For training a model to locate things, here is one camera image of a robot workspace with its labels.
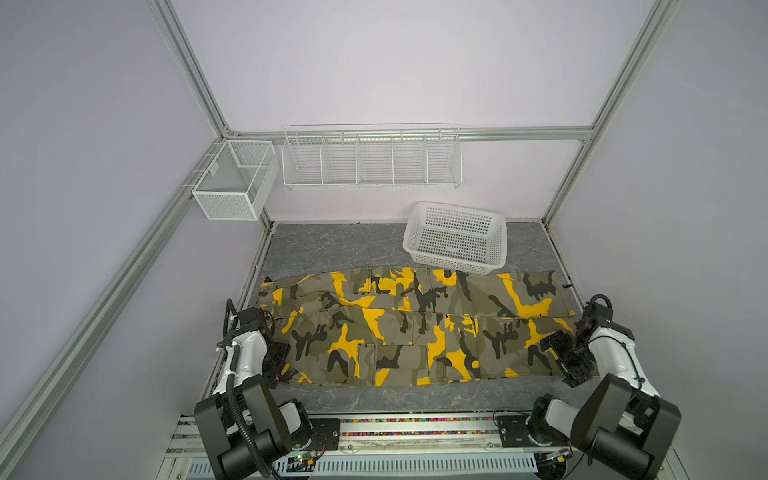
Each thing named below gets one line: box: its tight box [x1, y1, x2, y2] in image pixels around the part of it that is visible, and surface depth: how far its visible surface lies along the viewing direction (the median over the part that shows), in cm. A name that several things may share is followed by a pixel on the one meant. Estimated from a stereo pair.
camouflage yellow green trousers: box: [258, 268, 575, 385], surface depth 93 cm
